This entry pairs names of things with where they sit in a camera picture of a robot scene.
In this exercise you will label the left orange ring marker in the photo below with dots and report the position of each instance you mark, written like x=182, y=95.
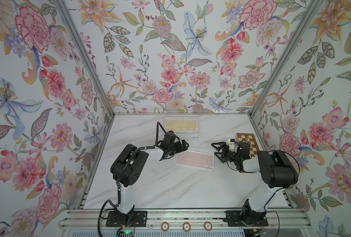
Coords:
x=165, y=226

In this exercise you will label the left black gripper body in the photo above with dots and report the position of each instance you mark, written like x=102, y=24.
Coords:
x=170, y=149

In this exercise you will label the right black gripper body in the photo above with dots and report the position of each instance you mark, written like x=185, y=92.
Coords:
x=232, y=157

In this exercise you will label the orange ring marker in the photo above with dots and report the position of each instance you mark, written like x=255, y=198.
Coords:
x=208, y=226
x=186, y=227
x=165, y=226

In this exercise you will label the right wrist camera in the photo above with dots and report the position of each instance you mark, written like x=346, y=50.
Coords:
x=230, y=146

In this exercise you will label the wooden chessboard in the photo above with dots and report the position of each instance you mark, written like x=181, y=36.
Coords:
x=251, y=140

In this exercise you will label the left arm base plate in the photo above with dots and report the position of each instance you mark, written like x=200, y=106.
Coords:
x=132, y=218

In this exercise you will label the aluminium front rail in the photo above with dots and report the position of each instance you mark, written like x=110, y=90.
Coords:
x=277, y=218

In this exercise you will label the middle orange ring marker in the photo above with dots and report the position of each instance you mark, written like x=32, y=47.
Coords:
x=186, y=227

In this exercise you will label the pink keyboard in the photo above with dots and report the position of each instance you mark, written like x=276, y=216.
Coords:
x=196, y=158
x=188, y=136

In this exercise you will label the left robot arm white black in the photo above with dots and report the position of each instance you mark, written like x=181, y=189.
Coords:
x=130, y=163

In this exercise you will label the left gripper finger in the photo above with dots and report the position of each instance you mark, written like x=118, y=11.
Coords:
x=178, y=150
x=183, y=146

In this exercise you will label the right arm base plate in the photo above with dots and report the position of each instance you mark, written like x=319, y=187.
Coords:
x=234, y=219

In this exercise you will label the right orange ring marker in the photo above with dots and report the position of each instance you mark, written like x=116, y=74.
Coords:
x=208, y=226

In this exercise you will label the white keyboard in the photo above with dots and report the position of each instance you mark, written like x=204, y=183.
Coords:
x=187, y=136
x=175, y=132

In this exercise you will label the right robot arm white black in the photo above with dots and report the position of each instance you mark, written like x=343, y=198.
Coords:
x=276, y=169

